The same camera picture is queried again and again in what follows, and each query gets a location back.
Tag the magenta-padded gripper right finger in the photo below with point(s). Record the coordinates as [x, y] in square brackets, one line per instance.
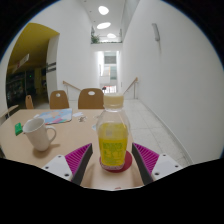
[149, 160]

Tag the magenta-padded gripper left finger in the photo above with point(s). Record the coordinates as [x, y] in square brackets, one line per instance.
[76, 159]

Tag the clear bottle with yellow drink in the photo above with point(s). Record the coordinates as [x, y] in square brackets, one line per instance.
[113, 140]

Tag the flat round red coaster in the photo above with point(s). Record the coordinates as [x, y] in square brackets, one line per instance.
[128, 160]

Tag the cream ceramic mug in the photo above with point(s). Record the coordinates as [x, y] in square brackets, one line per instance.
[37, 135]

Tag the light blue printed mat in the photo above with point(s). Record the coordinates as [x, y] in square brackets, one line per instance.
[56, 116]

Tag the wooden chair with round hole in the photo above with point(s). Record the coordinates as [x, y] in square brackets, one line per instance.
[29, 102]
[90, 99]
[59, 100]

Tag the wooden stair handrail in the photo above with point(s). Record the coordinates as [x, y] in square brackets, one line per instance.
[71, 85]
[131, 84]

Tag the small wooden side table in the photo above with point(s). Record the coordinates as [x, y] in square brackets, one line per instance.
[8, 111]

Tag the white hanging sign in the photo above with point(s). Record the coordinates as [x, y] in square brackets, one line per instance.
[20, 62]

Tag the green potted plant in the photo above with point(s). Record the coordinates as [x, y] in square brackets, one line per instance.
[95, 39]

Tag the oval ceiling lights group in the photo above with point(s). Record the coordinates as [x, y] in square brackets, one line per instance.
[103, 10]

